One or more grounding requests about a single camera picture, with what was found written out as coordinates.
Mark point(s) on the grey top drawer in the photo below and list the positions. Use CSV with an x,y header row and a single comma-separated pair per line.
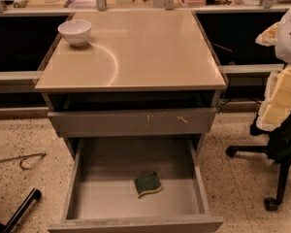
x,y
132,123

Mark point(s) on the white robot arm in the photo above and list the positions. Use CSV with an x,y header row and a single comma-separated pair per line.
x,y
283,40

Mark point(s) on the black office chair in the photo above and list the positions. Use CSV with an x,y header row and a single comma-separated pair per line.
x,y
279,150

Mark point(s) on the open middle drawer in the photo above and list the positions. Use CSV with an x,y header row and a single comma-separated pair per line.
x,y
102,196

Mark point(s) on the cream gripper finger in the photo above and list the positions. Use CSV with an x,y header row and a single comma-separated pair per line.
x,y
284,93
268,37

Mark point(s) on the green yellow sponge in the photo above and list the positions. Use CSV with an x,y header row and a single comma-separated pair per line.
x,y
148,184

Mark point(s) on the white ceramic bowl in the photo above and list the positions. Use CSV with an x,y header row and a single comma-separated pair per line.
x,y
76,32

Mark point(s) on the grey drawer cabinet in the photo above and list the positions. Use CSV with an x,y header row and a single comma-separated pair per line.
x,y
146,60

